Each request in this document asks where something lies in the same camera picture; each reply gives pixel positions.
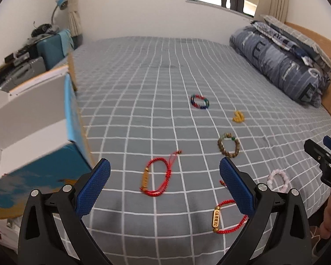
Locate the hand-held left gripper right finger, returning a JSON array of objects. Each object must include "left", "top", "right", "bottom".
[{"left": 219, "top": 157, "right": 312, "bottom": 265}]

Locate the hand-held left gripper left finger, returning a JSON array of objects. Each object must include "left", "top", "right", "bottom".
[{"left": 17, "top": 158, "right": 112, "bottom": 265}]

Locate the pink bead bracelet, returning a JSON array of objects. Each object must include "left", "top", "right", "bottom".
[{"left": 266, "top": 169, "right": 291, "bottom": 192}]

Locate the brown and green bead bracelet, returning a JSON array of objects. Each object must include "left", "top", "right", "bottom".
[{"left": 217, "top": 133, "right": 241, "bottom": 158}]

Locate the red string bracelet gold charm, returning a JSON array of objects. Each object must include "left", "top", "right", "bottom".
[
  {"left": 140, "top": 150, "right": 183, "bottom": 197},
  {"left": 211, "top": 180, "right": 249, "bottom": 235}
]

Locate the blue and white cardboard box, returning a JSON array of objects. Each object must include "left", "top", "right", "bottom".
[{"left": 0, "top": 53, "right": 98, "bottom": 223}]

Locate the multicolour glass bead bracelet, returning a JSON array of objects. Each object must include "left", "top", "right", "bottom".
[{"left": 190, "top": 94, "right": 211, "bottom": 110}]

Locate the person's right hand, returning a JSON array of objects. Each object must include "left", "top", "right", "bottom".
[{"left": 319, "top": 192, "right": 331, "bottom": 238}]

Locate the folded blue grey quilt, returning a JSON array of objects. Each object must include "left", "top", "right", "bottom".
[{"left": 229, "top": 25, "right": 331, "bottom": 108}]

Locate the wooden headboard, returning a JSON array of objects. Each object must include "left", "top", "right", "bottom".
[{"left": 285, "top": 21, "right": 331, "bottom": 133}]

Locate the grey checked pillow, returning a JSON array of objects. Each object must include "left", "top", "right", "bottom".
[{"left": 261, "top": 14, "right": 331, "bottom": 74}]

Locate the bed with grey checked sheet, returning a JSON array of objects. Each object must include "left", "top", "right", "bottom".
[{"left": 69, "top": 35, "right": 331, "bottom": 265}]

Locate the teal suitcase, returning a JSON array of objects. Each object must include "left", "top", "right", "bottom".
[{"left": 36, "top": 34, "right": 72, "bottom": 71}]

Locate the teal towel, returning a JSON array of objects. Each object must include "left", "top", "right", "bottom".
[{"left": 58, "top": 30, "right": 75, "bottom": 57}]

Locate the black bag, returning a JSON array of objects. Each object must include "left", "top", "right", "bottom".
[{"left": 31, "top": 23, "right": 60, "bottom": 37}]

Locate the blue desk lamp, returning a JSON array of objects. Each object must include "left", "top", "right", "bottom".
[{"left": 50, "top": 0, "right": 69, "bottom": 25}]

